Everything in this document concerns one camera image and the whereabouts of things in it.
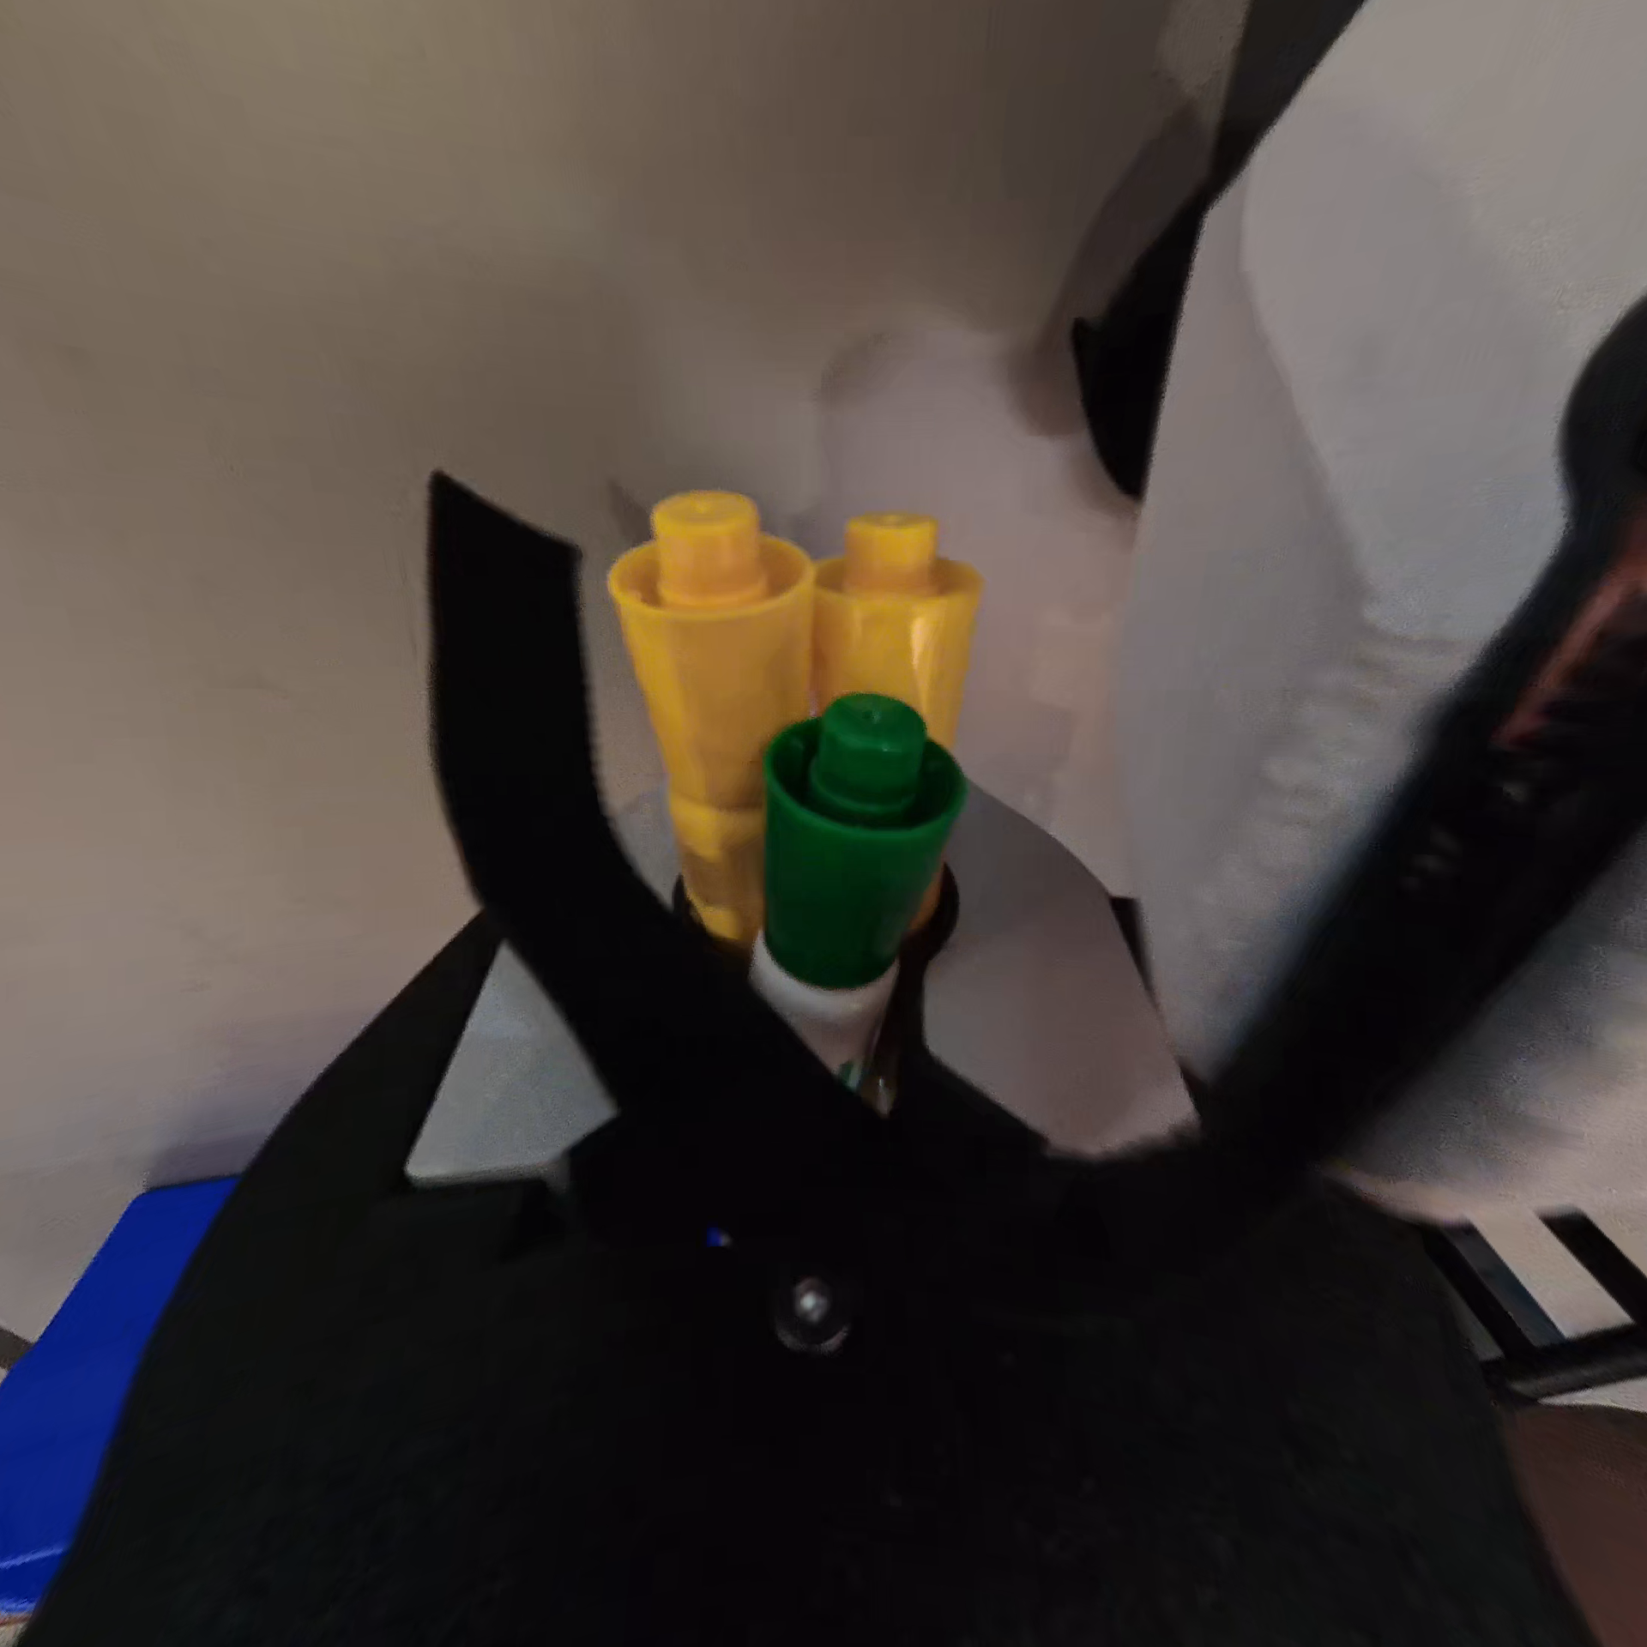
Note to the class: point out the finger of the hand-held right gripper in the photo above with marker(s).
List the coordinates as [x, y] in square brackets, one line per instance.
[1544, 1093]
[1350, 452]

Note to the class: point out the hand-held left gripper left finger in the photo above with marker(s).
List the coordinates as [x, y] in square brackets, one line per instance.
[515, 1082]

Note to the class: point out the yellow highlighter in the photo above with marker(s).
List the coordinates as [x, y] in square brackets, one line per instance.
[899, 617]
[714, 668]

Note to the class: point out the blue plastic bin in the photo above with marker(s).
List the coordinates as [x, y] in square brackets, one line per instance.
[91, 1351]

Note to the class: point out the green white dry-erase marker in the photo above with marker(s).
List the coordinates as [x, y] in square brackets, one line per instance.
[849, 874]

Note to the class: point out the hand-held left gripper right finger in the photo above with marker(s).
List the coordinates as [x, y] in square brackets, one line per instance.
[1055, 1016]

